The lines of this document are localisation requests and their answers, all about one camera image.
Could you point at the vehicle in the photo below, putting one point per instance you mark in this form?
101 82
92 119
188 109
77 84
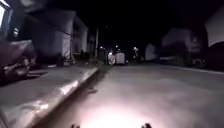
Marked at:
119 58

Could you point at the pole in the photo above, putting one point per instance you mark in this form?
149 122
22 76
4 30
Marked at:
96 43

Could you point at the small pale building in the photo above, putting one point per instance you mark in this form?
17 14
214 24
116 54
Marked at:
150 52

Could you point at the grey asphalt road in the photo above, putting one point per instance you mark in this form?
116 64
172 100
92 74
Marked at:
143 90

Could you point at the pale concrete kerb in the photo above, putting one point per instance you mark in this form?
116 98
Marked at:
56 96

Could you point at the robot's own part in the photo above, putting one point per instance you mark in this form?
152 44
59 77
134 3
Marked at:
146 125
75 126

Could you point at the grey concrete pavement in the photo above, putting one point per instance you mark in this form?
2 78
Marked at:
36 88

